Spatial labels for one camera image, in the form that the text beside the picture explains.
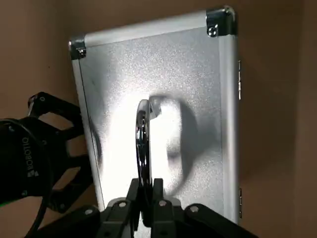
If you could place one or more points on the silver aluminium medicine case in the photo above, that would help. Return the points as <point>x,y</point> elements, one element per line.
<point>173,86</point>

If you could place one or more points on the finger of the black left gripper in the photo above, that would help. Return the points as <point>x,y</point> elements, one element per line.
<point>79,183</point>
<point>62,106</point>

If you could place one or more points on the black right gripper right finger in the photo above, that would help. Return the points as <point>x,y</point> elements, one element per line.
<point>173,218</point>

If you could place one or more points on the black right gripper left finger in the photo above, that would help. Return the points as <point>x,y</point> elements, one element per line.
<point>116,218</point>

